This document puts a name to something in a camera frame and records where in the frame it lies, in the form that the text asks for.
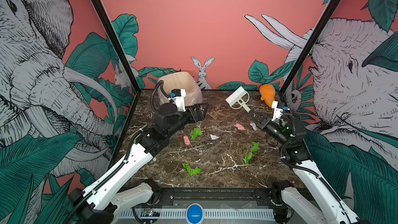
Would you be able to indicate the orange carrot plush toy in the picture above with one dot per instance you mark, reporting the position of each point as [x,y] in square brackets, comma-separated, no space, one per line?
[267,93]

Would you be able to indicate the blue round button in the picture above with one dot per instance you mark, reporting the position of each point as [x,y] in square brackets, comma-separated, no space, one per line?
[194,214]

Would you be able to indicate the green paper scrap right lower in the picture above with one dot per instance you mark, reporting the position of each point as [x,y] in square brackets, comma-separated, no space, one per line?
[248,157]

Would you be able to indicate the right black frame post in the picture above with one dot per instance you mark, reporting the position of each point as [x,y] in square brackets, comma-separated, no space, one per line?
[322,22]

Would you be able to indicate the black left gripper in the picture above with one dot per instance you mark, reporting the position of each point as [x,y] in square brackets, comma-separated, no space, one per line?
[199,116]

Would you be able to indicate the green paper scrap front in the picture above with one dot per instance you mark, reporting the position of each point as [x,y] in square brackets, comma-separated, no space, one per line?
[190,170]

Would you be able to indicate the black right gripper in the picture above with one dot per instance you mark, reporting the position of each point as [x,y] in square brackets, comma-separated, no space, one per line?
[264,125]

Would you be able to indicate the grey paper scrap right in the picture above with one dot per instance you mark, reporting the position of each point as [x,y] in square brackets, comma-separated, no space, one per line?
[253,125]

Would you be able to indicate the green paper scrap centre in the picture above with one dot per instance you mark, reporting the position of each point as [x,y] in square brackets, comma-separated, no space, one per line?
[196,132]

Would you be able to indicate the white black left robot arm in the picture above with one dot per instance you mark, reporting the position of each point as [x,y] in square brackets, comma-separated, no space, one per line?
[103,201]

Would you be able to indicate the cream plastic trash bin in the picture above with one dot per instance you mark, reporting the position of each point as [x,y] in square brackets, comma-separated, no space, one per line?
[183,80]

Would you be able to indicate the green paper scrap right upper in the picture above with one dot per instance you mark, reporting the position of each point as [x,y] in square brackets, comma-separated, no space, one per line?
[255,147]

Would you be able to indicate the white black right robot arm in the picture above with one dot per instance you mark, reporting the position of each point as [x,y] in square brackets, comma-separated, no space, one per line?
[294,153]

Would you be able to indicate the white slotted cable duct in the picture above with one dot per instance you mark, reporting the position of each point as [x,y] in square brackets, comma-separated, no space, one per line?
[209,213]

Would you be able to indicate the green paper scrap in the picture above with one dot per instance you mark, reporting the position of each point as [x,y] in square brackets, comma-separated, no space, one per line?
[255,147]
[248,157]
[196,132]
[190,170]

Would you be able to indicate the pink paper scrap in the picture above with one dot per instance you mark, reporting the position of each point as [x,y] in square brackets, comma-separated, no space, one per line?
[240,127]
[186,140]

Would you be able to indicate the pink paper scrap right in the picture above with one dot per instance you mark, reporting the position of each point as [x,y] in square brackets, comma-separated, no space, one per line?
[240,127]

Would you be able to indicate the white paper scrap centre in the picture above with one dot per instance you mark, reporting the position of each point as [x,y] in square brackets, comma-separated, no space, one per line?
[214,137]

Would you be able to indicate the black frame post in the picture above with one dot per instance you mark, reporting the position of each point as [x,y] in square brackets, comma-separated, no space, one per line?
[322,22]
[111,33]

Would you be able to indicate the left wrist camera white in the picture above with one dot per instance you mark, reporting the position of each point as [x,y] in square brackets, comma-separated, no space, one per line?
[177,97]

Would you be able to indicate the pale green hand brush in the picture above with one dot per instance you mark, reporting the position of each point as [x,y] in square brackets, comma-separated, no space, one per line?
[239,99]

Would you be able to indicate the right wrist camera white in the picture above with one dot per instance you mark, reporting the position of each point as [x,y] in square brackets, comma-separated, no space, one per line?
[279,109]

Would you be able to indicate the black front mounting rail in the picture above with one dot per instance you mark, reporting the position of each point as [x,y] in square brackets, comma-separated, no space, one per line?
[172,196]

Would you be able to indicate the pink paper scrap centre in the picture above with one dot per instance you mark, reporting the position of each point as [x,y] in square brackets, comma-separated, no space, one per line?
[186,140]

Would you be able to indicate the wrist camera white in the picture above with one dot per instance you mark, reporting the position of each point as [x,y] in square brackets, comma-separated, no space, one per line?
[279,109]
[177,97]

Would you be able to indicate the left black frame post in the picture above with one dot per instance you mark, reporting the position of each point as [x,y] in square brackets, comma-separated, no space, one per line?
[111,33]

